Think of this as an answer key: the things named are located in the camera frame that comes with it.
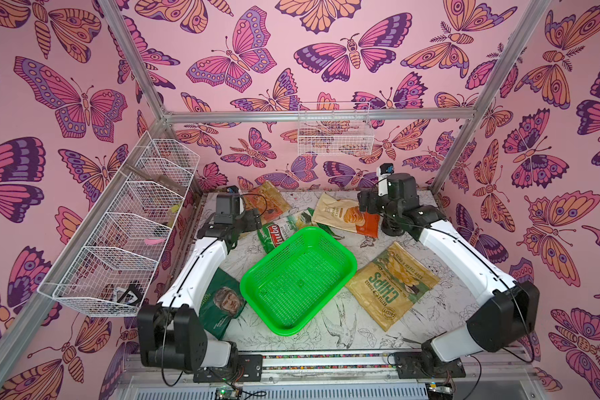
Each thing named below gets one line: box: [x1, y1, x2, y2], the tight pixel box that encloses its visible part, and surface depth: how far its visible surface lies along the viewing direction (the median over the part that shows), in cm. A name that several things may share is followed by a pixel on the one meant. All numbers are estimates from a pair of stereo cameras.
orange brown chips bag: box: [242, 180, 292, 225], surface depth 119 cm
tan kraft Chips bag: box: [345, 241, 441, 333], surface depth 90 cm
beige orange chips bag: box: [311, 191, 380, 239], surface depth 111 cm
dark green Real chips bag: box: [199, 267, 248, 340], surface depth 86 cm
